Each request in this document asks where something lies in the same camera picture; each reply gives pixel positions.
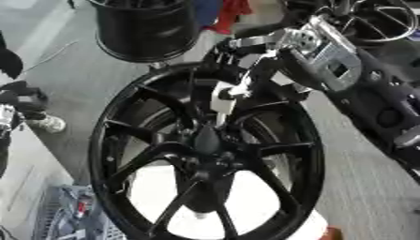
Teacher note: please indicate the person's shoe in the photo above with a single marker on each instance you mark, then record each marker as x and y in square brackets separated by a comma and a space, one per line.
[50, 123]

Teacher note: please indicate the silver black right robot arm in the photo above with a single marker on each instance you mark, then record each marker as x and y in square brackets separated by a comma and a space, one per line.
[372, 103]

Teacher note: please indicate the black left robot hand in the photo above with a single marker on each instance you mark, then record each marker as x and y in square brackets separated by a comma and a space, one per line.
[24, 97]

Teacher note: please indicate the black wheel barrel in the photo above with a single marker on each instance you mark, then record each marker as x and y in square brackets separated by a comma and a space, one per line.
[145, 31]

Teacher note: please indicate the black spoked wheel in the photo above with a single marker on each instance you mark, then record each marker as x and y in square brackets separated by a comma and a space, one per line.
[164, 150]
[378, 40]

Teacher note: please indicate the white pin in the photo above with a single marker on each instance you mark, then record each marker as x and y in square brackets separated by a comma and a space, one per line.
[223, 98]

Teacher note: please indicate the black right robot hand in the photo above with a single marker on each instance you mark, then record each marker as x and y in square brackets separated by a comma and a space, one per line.
[262, 67]

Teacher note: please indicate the person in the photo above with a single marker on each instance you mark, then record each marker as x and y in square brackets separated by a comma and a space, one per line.
[230, 15]

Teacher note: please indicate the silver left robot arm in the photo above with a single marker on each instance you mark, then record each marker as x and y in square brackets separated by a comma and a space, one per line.
[6, 120]

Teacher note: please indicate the white round pedestal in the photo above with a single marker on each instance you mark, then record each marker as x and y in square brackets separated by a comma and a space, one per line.
[252, 200]

